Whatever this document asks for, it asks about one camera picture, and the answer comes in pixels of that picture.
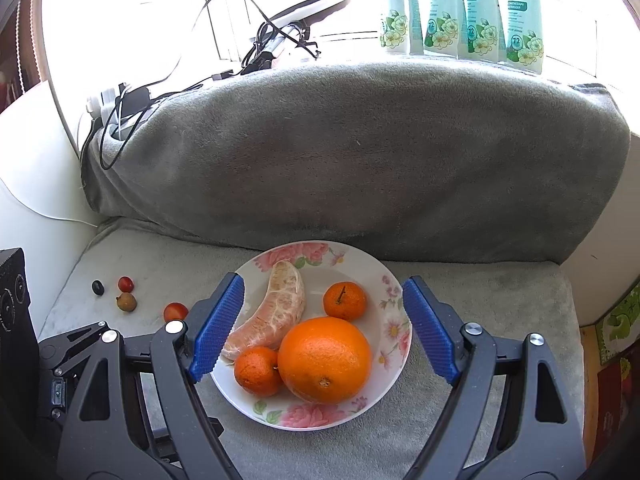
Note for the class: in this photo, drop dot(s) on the small cherry tomato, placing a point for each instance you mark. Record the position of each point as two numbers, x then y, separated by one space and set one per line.
125 284

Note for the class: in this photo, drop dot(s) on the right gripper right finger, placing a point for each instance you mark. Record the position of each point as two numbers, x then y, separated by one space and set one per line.
537 435

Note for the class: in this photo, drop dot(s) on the floral white plate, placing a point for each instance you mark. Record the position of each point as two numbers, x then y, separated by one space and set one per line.
385 325

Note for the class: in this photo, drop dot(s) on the front small mandarin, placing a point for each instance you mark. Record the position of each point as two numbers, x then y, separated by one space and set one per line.
256 371

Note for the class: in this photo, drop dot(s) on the peeled pomelo segment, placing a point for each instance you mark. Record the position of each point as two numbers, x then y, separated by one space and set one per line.
280 310

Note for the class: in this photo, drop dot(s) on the small mandarin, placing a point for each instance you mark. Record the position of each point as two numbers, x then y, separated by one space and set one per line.
345 300
256 371

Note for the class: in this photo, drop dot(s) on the grey sofa back cushion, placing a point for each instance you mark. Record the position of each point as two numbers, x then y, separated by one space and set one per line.
410 160

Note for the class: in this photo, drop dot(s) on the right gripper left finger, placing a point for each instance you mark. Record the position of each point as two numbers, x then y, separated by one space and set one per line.
213 319

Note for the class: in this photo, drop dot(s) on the large orange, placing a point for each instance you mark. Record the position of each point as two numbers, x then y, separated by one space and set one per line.
324 360

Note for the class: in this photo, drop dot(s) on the grey seat cover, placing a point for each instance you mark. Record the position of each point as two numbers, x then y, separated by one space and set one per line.
508 299

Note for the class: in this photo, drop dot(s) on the back small mandarin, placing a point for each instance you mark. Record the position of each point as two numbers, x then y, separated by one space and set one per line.
345 300

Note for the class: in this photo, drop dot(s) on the brown longan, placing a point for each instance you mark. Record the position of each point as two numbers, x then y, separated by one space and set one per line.
126 302

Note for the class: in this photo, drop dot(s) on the large cherry tomato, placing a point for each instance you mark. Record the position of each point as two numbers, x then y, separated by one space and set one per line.
175 311

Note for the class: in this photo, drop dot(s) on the dark grape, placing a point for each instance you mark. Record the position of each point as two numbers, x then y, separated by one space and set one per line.
97 288

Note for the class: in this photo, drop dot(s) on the white power strip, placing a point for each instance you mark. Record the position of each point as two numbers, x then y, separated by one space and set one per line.
118 109

